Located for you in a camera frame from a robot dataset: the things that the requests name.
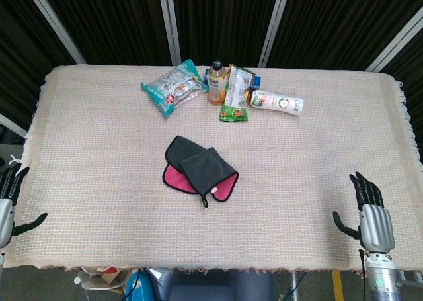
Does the brown cardboard box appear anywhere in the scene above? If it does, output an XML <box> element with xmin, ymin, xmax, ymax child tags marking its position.
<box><xmin>77</xmin><ymin>265</ymin><xmax>133</xmax><ymax>296</ymax></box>

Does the black and pink towel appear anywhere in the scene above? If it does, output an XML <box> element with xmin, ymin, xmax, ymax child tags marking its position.
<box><xmin>161</xmin><ymin>135</ymin><xmax>240</xmax><ymax>209</ymax></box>

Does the white metal frame post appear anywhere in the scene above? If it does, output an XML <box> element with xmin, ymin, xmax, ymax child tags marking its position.
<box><xmin>157</xmin><ymin>0</ymin><xmax>182</xmax><ymax>66</ymax></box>
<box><xmin>365</xmin><ymin>11</ymin><xmax>423</xmax><ymax>73</ymax></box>
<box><xmin>0</xmin><ymin>113</ymin><xmax>28</xmax><ymax>139</ymax></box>
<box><xmin>257</xmin><ymin>0</ymin><xmax>293</xmax><ymax>68</ymax></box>
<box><xmin>21</xmin><ymin>0</ymin><xmax>87</xmax><ymax>65</ymax></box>

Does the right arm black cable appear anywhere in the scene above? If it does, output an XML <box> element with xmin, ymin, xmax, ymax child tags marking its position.
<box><xmin>358</xmin><ymin>247</ymin><xmax>368</xmax><ymax>301</ymax></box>

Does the orange juice bottle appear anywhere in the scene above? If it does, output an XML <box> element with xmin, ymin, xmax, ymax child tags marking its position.
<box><xmin>207</xmin><ymin>60</ymin><xmax>229</xmax><ymax>106</ymax></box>

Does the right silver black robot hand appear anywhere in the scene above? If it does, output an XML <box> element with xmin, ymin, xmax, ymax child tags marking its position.
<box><xmin>332</xmin><ymin>171</ymin><xmax>396</xmax><ymax>253</ymax></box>

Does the dark pleated curtain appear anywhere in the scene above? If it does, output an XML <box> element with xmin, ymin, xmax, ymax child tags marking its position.
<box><xmin>0</xmin><ymin>0</ymin><xmax>423</xmax><ymax>150</ymax></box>

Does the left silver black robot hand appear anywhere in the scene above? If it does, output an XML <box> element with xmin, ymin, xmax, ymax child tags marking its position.
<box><xmin>0</xmin><ymin>164</ymin><xmax>48</xmax><ymax>249</ymax></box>

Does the green white snack packet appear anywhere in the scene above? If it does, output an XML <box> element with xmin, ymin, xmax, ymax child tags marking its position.
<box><xmin>217</xmin><ymin>64</ymin><xmax>256</xmax><ymax>125</ymax></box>

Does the bright blue bag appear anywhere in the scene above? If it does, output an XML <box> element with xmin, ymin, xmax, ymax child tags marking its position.
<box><xmin>124</xmin><ymin>270</ymin><xmax>151</xmax><ymax>301</ymax></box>

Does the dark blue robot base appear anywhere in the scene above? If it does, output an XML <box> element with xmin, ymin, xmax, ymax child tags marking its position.
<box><xmin>145</xmin><ymin>267</ymin><xmax>276</xmax><ymax>301</ymax></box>

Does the silver table leg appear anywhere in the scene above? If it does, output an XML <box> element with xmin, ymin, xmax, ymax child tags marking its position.
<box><xmin>289</xmin><ymin>270</ymin><xmax>307</xmax><ymax>301</ymax></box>

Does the teal silver snack packet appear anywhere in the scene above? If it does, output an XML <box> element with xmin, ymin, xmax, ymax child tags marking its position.
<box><xmin>141</xmin><ymin>58</ymin><xmax>210</xmax><ymax>118</ymax></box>

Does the white drink bottle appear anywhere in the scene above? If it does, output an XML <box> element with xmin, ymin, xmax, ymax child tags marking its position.
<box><xmin>243</xmin><ymin>89</ymin><xmax>305</xmax><ymax>116</ymax></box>

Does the beige waffle tablecloth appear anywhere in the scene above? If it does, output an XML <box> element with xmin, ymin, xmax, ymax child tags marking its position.
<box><xmin>0</xmin><ymin>64</ymin><xmax>423</xmax><ymax>279</ymax></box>

